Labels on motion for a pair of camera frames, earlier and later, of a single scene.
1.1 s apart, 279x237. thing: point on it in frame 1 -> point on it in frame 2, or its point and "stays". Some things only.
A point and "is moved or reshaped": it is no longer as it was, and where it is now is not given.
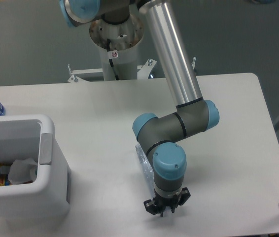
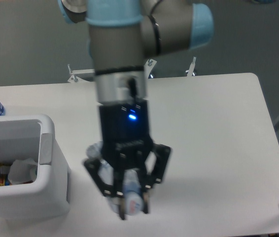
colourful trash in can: x=3 y=173 stays
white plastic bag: x=22 y=171 stays
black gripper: x=157 y=205 -> x=125 y=145
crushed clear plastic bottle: x=146 y=166 is moved or reshaped
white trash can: x=6 y=138 stays
